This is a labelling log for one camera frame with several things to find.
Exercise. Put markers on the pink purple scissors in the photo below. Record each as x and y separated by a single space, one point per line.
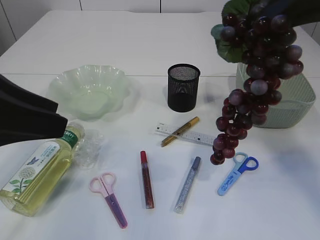
103 184

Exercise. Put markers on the clear plastic ruler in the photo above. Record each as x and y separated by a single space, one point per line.
189 136

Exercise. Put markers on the blue capped scissors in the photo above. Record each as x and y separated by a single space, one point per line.
242 163

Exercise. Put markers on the clear plastic sheet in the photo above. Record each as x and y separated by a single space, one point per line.
87 150

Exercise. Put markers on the green woven plastic basket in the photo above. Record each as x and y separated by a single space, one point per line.
297 98

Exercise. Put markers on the yellow tea bottle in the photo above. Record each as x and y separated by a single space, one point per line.
30 187

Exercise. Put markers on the silver glitter glue tube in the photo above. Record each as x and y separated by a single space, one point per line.
184 193

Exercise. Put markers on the purple artificial grape bunch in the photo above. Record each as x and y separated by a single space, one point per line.
258 34

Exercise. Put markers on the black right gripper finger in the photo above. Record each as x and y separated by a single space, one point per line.
298 12

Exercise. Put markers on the red glitter glue tube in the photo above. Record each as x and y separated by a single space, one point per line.
147 186

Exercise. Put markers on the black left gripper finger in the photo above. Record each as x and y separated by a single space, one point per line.
20 122
21 94

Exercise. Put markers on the gold marker pen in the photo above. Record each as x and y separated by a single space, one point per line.
174 135

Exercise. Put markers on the black mesh pen cup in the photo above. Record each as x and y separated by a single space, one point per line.
183 80

